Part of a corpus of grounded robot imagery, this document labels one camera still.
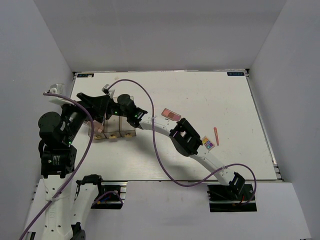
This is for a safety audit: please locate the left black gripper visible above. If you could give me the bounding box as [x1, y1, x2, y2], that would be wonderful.
[57, 92, 110, 144]

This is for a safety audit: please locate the pink blush palette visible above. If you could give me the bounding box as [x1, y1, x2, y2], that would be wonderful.
[161, 108, 182, 122]

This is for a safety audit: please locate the colourful eyeshadow palette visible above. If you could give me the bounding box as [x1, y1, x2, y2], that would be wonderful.
[201, 136, 215, 151]

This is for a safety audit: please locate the beige foundation tube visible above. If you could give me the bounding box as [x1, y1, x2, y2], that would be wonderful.
[93, 121, 104, 134]

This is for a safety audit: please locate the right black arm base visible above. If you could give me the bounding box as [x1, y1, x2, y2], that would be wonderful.
[207, 184, 257, 213]

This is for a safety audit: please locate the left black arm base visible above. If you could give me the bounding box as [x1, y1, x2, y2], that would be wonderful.
[91, 181, 127, 210]

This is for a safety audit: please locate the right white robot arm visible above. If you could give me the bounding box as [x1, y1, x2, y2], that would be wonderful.
[106, 94, 245, 200]

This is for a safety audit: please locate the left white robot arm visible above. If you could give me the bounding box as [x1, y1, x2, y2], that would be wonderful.
[20, 92, 111, 240]

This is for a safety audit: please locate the pink makeup applicator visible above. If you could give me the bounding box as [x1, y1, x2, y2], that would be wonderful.
[213, 127, 220, 146]

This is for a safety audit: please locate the middle clear organizer bin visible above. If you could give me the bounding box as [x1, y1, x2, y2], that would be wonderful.
[103, 108, 121, 139]

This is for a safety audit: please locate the clear organizer bin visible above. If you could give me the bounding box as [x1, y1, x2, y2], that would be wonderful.
[86, 120, 106, 141]
[103, 108, 121, 139]
[117, 94, 137, 138]

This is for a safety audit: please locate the right clear organizer bin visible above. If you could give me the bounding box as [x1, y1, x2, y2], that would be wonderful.
[117, 94, 137, 138]

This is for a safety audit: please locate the left clear organizer bin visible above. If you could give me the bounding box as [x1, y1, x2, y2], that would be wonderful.
[86, 120, 106, 141]

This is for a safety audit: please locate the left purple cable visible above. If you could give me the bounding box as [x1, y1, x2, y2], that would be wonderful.
[18, 91, 125, 240]

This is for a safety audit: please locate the purple cable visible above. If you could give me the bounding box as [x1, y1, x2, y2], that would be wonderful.
[107, 79, 258, 206]
[18, 91, 125, 240]

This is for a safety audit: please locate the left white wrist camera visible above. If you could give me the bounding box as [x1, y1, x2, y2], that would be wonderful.
[44, 83, 69, 106]

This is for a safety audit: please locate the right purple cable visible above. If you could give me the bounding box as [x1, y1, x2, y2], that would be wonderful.
[107, 79, 258, 206]

